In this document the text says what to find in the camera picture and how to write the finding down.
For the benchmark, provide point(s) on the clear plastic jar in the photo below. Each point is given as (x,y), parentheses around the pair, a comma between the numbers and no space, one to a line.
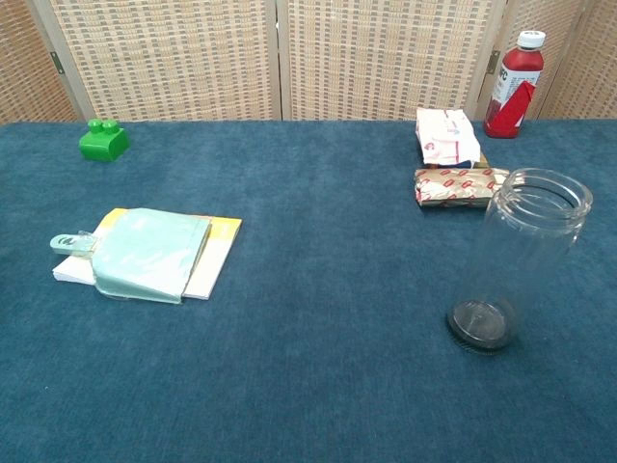
(482,333)

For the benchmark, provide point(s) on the yellow and white book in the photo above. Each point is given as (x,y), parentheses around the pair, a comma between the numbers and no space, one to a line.
(218,263)

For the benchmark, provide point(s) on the blue carpet table cover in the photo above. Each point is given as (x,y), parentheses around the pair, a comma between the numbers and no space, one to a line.
(308,347)

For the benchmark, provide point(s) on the gold red snack packet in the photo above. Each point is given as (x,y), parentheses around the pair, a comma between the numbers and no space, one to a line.
(453,190)

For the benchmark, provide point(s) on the mint green spout pouch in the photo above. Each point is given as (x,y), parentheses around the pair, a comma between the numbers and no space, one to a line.
(144,255)

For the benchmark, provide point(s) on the white red tissue pack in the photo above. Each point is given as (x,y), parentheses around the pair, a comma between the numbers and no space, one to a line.
(446,137)

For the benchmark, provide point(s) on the woven folding screen panel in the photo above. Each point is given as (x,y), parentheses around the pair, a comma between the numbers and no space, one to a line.
(554,29)
(590,82)
(24,67)
(385,58)
(164,58)

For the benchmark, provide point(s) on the green toy building block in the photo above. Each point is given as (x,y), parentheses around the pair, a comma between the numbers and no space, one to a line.
(102,144)

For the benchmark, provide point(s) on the red juice bottle white cap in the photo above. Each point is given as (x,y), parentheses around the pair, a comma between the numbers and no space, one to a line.
(513,91)

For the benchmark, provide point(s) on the metal screen hinge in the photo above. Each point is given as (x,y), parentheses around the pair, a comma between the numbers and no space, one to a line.
(492,62)
(57,62)

